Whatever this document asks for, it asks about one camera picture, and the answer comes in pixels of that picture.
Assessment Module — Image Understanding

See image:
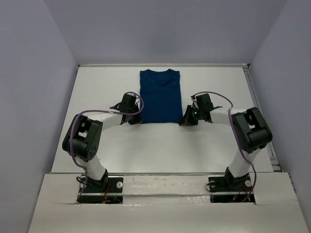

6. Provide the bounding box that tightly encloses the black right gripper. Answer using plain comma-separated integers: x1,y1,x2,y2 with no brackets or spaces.
180,104,204,126

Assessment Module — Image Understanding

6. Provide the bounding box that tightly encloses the blue printed t shirt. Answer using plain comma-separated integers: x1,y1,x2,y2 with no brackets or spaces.
139,69,183,124

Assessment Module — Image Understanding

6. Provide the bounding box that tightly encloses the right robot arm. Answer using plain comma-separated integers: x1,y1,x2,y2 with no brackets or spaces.
179,91,273,194

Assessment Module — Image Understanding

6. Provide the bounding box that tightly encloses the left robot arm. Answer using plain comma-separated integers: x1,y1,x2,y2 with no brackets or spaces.
62,92,144,195

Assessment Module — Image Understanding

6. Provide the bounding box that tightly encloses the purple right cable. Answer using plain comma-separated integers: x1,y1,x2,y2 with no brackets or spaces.
190,91,257,202

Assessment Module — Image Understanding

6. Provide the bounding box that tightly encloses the purple cable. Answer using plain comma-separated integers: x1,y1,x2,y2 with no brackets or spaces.
69,91,144,202
190,91,257,202

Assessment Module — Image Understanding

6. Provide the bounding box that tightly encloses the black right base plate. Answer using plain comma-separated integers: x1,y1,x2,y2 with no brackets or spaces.
205,175,256,203

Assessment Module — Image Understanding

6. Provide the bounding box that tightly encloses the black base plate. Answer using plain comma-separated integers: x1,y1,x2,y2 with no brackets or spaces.
205,175,256,203
76,176,123,204

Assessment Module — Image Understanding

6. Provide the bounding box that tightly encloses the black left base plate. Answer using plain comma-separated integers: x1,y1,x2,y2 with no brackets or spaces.
76,176,123,204

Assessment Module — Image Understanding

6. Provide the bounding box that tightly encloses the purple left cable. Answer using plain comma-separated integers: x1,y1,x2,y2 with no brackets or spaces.
69,91,144,202

